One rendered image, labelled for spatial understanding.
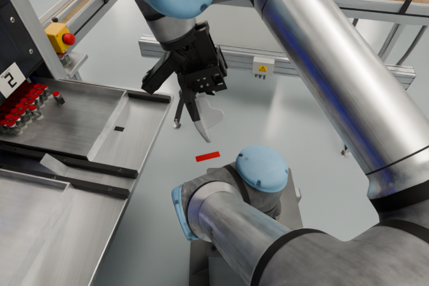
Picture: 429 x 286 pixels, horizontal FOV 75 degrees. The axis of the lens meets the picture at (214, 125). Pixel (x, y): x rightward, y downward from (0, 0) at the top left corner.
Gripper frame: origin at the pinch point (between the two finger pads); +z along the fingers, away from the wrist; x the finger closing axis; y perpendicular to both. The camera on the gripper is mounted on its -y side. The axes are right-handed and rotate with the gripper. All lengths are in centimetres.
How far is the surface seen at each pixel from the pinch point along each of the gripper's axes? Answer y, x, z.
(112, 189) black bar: -28.6, -7.5, 8.8
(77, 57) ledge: -56, 47, -5
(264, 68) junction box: 6, 96, 54
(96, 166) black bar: -34.3, -1.2, 6.0
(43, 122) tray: -55, 14, -2
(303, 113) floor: 22, 114, 113
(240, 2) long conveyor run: 4, 98, 14
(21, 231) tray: -47, -18, 5
